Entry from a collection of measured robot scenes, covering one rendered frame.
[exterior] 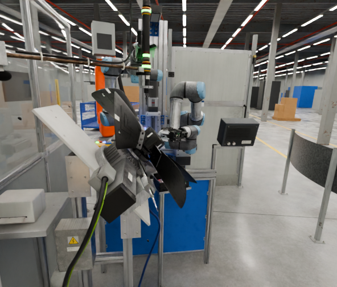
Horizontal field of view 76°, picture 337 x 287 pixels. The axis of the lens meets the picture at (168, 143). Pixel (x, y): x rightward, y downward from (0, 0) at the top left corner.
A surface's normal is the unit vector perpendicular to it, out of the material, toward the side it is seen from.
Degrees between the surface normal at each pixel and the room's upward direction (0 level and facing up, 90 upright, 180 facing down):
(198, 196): 90
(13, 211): 90
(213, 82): 90
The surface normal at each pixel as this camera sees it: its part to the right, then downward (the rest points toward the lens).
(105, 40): 0.40, 0.23
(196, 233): 0.14, 0.24
